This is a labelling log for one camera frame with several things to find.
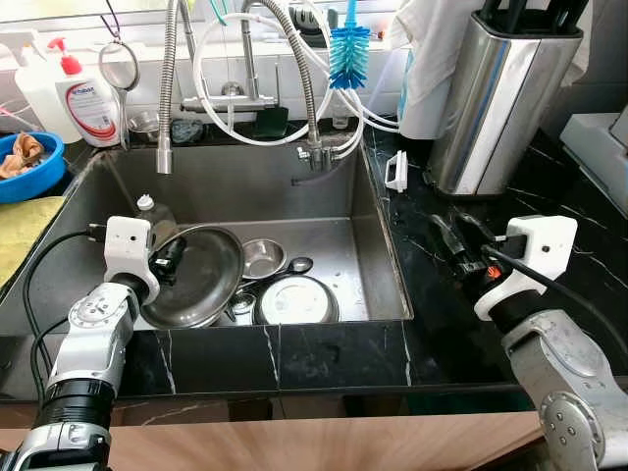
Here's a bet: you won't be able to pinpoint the steel spoon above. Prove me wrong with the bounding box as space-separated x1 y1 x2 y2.
250 257 315 295

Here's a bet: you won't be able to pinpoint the black knife handle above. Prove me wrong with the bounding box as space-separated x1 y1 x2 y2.
481 0 531 32
535 0 590 35

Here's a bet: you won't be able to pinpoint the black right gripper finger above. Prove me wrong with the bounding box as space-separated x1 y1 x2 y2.
461 211 497 248
430 214 464 261

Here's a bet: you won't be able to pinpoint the small white plastic clip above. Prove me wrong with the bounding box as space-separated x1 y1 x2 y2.
384 150 409 192

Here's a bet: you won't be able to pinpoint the dark green sponge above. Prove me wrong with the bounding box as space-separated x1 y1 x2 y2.
255 106 291 140

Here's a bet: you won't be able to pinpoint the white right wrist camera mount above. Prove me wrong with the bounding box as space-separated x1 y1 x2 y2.
474 214 580 323

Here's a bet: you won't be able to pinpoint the white cloth with blue print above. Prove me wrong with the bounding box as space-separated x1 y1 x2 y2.
385 0 492 140

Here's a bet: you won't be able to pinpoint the clear plastic bottle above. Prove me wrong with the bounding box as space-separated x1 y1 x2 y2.
135 193 183 246

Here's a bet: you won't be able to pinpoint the blue bottle brush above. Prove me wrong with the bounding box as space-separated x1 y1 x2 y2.
329 0 372 91

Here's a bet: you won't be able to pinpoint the looped white hose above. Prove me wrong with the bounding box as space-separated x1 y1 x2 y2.
193 12 369 148

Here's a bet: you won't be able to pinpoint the white washing machine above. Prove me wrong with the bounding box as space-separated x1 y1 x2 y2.
559 49 628 197

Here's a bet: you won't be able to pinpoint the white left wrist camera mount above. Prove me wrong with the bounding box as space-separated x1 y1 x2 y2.
103 216 163 305

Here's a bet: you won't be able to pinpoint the steel mixer tap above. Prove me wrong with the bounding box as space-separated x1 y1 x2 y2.
180 20 281 114

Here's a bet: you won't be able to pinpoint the small steel cup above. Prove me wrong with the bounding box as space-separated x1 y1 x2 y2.
128 110 163 136

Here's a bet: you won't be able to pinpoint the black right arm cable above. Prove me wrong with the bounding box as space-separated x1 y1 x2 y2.
481 245 628 369

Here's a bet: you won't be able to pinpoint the yellow cloth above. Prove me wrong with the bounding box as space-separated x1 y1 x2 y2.
0 194 65 290

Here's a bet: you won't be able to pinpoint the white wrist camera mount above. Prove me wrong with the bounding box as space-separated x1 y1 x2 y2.
103 216 163 305
474 214 580 323

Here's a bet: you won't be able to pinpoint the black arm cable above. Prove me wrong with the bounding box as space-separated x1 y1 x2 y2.
22 224 109 403
481 245 628 369

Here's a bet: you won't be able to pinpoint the thin white hose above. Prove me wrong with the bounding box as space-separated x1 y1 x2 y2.
294 0 403 133

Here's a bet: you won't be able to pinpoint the flexible steel sprayer hose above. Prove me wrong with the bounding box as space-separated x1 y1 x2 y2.
155 0 197 176

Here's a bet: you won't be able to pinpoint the blue plastic bowl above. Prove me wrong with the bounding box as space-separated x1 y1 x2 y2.
0 131 68 205

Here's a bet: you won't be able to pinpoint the round flat steel dish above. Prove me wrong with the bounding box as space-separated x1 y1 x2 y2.
253 274 340 327

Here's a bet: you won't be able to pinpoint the brown food scraps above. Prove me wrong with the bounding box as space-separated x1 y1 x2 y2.
0 134 45 180

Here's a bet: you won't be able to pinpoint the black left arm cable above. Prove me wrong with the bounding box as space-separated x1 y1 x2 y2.
22 224 109 403

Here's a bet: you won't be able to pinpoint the grey scouring pad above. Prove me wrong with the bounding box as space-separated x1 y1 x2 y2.
170 118 205 145

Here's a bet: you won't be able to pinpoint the white soap bottle red pump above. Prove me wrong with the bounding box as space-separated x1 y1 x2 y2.
47 37 124 148

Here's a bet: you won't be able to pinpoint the stainless steel knife block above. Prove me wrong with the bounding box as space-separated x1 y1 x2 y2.
427 10 585 200

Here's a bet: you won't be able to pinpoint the small steel mesh strainer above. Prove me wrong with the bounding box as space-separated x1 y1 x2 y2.
96 39 141 150

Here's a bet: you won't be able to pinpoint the stainless steel sink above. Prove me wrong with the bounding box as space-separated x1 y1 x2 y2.
0 142 413 340

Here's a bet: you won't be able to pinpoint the small stainless steel bowl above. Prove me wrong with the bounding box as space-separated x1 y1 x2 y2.
240 238 290 282

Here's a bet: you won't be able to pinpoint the wooden cabinet door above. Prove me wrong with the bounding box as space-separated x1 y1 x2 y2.
108 410 546 471

